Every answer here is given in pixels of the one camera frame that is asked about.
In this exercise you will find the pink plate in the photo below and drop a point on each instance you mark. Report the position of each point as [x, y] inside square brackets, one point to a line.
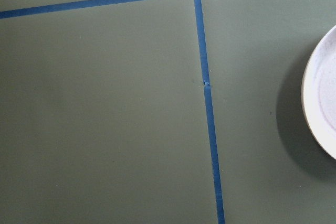
[318, 93]

